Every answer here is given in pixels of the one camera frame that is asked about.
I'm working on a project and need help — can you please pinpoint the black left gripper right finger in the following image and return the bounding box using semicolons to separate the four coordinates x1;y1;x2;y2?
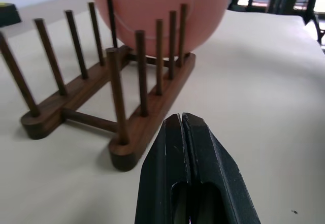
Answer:
181;112;262;224

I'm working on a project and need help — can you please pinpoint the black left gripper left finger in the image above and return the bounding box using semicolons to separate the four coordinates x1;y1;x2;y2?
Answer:
135;113;191;224

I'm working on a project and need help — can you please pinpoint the wooden dish rack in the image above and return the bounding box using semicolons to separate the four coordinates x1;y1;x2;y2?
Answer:
0;0;197;172

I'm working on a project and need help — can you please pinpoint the pink plate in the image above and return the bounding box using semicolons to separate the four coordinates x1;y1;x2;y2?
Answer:
89;0;234;58

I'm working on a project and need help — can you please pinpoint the black box with yellow top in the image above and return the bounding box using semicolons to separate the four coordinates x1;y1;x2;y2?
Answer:
0;3;21;28

